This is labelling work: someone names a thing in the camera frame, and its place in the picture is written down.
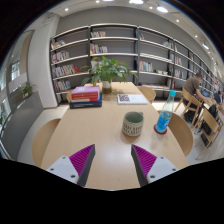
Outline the wooden chair far left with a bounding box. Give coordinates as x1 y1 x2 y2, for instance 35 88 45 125
66 90 73 103

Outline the wooden chair with bag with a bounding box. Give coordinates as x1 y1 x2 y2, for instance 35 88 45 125
194 109 222 159

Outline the dark blue thick book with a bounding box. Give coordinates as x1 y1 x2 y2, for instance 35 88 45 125
69 93 102 109

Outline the seated man brown shirt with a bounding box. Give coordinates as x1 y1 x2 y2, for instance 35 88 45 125
182 72 210 111

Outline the red round coaster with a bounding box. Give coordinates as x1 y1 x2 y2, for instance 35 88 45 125
153 124 167 135

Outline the wooden chair near left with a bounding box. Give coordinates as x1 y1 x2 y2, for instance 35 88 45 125
32 118 60 167

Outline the red book stack top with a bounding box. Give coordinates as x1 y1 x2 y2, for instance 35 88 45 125
71 86 100 101

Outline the clear water bottle blue label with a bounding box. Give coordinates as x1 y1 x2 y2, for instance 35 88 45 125
156 90 176 132

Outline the large grey bookshelf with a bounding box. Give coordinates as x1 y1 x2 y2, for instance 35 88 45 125
50 23 223 102

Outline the green potted plant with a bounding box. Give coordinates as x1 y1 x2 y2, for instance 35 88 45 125
81 56 137 94

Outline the wooden chair behind man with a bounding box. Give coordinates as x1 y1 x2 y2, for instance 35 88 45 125
178 89 202 127

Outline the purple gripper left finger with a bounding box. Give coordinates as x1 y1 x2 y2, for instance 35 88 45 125
47 144 95 187

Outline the wooden chair far right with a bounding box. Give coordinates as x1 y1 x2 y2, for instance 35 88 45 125
138 86 156 103

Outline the wooden chair near right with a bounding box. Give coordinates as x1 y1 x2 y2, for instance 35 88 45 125
156 110 195 158

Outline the white open magazine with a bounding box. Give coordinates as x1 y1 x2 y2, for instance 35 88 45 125
117 94 148 104

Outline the small plant on ledge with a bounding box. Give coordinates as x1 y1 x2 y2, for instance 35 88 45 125
21 82 36 99

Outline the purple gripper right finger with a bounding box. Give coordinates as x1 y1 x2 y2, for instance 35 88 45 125
131 145 178 187

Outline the patterned ceramic mug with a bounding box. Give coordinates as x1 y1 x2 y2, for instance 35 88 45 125
122 111 144 137

